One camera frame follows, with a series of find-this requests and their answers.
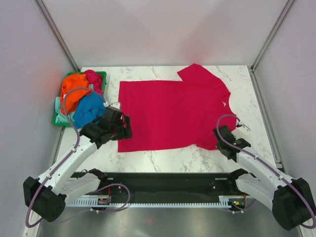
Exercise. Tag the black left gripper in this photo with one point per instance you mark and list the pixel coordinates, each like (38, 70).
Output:
(126, 132)

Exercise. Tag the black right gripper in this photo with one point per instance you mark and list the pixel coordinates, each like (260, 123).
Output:
(217, 145)

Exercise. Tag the magenta t shirt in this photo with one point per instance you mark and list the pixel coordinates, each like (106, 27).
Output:
(94, 79)
(169, 114)

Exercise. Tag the orange t shirt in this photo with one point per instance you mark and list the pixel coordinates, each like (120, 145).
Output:
(71, 82)

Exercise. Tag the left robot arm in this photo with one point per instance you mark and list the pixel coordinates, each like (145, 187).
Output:
(49, 193)

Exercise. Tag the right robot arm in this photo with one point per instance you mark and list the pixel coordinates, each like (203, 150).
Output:
(290, 200)

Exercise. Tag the blue t shirt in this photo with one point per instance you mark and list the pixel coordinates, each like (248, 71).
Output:
(89, 108)

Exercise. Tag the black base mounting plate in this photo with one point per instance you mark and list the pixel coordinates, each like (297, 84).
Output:
(168, 184)

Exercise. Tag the light teal t shirt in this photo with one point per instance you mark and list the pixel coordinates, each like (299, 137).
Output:
(60, 113)

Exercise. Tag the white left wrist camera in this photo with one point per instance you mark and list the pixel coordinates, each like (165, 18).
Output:
(114, 104)

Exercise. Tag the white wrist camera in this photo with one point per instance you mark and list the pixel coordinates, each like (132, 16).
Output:
(242, 128)
(114, 104)

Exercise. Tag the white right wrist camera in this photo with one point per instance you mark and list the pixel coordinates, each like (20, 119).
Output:
(242, 128)

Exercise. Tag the right side aluminium rail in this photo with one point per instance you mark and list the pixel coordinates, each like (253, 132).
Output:
(267, 121)

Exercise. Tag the white slotted cable duct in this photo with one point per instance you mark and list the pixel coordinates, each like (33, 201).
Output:
(152, 201)

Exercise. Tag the left aluminium corner post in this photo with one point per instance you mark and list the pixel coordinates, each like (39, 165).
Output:
(54, 29)

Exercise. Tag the aluminium corner post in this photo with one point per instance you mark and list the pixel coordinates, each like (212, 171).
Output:
(273, 32)
(54, 29)

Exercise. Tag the right aluminium corner post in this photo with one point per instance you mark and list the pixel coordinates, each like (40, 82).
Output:
(273, 32)

